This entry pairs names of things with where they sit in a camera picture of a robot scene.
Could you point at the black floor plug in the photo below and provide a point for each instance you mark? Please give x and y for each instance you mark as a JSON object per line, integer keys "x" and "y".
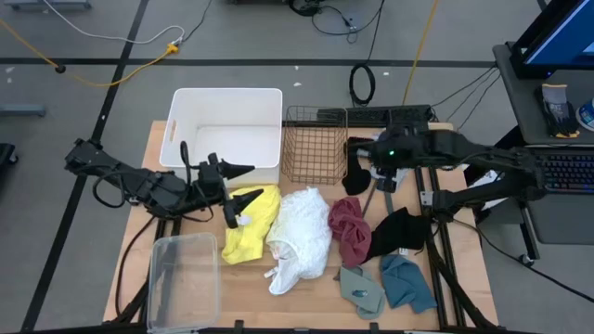
{"x": 60, "y": 69}

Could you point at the white blue round container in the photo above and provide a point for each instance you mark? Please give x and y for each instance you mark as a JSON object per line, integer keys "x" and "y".
{"x": 588, "y": 113}

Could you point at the small black sock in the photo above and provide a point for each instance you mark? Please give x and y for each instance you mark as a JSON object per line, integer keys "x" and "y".
{"x": 356, "y": 178}

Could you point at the computer monitor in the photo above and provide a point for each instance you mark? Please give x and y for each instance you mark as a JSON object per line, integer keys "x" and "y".
{"x": 561, "y": 37}

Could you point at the long grey furniture foot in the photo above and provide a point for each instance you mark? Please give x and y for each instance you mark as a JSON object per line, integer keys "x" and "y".
{"x": 46, "y": 4}

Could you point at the clear plastic container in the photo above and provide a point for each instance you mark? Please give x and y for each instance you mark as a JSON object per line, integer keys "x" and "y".
{"x": 185, "y": 278}

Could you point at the sage green cloth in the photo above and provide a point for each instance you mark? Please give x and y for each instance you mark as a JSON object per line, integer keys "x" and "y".
{"x": 366, "y": 297}

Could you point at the yellow cloth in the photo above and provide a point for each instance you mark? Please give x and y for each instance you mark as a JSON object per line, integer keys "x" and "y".
{"x": 250, "y": 232}

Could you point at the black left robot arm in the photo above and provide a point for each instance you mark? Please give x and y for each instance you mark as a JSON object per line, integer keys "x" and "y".
{"x": 139, "y": 185}

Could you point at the short grey furniture foot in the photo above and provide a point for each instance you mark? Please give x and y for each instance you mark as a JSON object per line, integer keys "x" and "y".
{"x": 23, "y": 110}

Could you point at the grey triangular metal stand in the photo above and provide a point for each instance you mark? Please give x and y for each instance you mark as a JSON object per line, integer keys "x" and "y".
{"x": 389, "y": 204}

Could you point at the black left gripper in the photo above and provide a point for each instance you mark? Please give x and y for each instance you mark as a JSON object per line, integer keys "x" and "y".
{"x": 209, "y": 185}

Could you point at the white paper sheet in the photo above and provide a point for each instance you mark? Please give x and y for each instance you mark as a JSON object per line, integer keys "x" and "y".
{"x": 486, "y": 177}

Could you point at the black aluminium rig frame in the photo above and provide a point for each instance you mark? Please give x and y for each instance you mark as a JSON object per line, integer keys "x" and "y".
{"x": 440, "y": 287}

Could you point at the large black cloth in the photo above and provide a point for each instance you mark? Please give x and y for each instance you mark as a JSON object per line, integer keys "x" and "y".
{"x": 399, "y": 232}

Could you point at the black backlit keyboard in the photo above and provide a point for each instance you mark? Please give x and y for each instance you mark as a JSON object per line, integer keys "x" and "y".
{"x": 571, "y": 171}

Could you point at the white lace cloth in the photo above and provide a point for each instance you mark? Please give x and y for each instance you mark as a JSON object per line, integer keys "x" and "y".
{"x": 301, "y": 232}

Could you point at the grey side cart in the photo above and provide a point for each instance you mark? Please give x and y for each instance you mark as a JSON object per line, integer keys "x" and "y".
{"x": 515, "y": 102}

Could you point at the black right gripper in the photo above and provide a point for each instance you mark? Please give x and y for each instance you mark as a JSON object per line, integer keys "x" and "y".
{"x": 394, "y": 148}

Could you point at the black caster wheel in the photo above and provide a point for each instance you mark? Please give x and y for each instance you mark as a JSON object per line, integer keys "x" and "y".
{"x": 5, "y": 153}

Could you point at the grey black work glove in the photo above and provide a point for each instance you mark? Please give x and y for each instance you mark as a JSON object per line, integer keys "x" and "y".
{"x": 557, "y": 111}

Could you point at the maroon cloth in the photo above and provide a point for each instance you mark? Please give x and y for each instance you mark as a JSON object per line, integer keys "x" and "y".
{"x": 352, "y": 232}

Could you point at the teal blue cloth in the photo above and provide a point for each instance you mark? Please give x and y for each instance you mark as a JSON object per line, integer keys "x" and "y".
{"x": 408, "y": 283}

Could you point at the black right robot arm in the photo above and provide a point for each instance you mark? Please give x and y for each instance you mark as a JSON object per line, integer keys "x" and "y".
{"x": 487, "y": 192}

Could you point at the white plastic bin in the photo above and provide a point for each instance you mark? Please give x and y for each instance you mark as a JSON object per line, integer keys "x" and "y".
{"x": 232, "y": 116}

